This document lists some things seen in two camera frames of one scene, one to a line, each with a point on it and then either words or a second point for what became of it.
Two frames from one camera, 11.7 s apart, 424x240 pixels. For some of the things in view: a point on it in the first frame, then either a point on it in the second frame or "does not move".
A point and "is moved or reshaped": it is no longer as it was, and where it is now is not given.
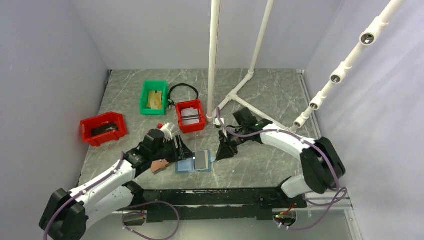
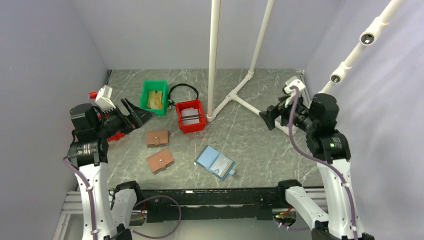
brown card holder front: (158, 164) does not move
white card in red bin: (190, 115) does not move
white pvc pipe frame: (233, 95) does not move
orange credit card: (155, 100) does not move
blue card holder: (209, 159) is moved or reshaped
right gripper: (225, 150) to (273, 112)
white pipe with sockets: (366, 38) does not move
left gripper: (181, 152) to (137, 117)
